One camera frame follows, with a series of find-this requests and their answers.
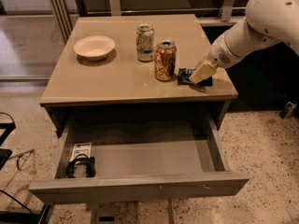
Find black floor cable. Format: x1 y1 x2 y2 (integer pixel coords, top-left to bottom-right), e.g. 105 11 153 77
0 189 34 215

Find orange soda can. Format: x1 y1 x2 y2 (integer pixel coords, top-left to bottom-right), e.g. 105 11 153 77
155 40 177 81

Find white paper bowl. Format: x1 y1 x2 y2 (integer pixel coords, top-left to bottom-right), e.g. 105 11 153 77
74 35 115 61

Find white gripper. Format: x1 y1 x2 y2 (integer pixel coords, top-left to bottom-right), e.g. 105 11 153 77
189 33 242 84

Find blue rxbar blueberry wrapper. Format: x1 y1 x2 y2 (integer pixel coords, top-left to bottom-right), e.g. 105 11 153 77
178 68 213 87

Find grey cabinet with countertop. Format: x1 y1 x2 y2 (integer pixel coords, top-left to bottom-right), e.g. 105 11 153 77
40 15 237 130

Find white green soda can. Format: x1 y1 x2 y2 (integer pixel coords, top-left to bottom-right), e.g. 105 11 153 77
135 23 154 62

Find coiled black cable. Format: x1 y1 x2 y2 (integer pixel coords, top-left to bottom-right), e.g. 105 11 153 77
65 153 97 179

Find white paper card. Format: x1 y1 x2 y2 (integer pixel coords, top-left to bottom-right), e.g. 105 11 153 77
70 142 92 161

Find open grey top drawer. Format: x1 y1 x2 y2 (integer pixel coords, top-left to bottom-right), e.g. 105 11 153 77
29 117 249 204

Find black chair frame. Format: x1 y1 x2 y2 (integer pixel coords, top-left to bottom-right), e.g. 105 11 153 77
0 111 17 171

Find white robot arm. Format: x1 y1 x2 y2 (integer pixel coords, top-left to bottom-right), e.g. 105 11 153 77
190 0 299 84

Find metal railing frame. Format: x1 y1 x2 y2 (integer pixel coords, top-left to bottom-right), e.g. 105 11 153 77
50 0 248 39

